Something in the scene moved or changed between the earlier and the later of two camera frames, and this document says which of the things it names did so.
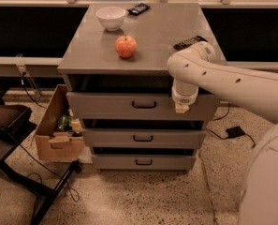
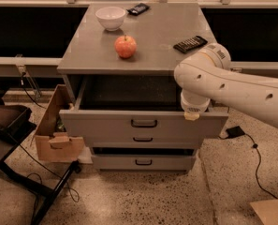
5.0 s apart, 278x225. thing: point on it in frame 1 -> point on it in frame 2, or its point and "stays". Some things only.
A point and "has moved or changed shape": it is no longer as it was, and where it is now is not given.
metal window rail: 31,61 stays
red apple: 125,46 stays
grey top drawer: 138,106 has moved or changed shape
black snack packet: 139,8 stays
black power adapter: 235,131 stays
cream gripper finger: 182,109 -> 191,115
